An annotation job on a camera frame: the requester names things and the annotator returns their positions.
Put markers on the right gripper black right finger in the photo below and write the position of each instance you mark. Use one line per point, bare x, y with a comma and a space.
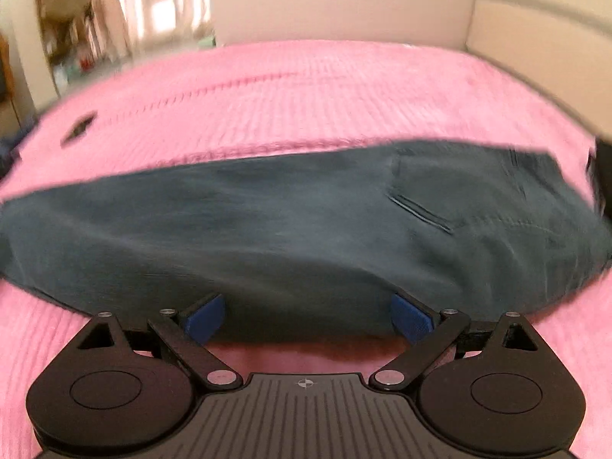
448, 348

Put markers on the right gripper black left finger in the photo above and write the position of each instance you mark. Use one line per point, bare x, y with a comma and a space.
169, 353

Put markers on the dark grey denim jeans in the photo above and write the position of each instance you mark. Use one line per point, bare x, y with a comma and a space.
313, 245

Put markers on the small black flat object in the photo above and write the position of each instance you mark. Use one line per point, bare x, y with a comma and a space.
79, 128

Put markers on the black fabric storage bag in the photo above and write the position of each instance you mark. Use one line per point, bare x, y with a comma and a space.
599, 170

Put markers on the pink ribbed bed cover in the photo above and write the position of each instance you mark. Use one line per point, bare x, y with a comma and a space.
293, 96

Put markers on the beige bed headboard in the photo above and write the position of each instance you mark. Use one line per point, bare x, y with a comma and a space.
566, 60

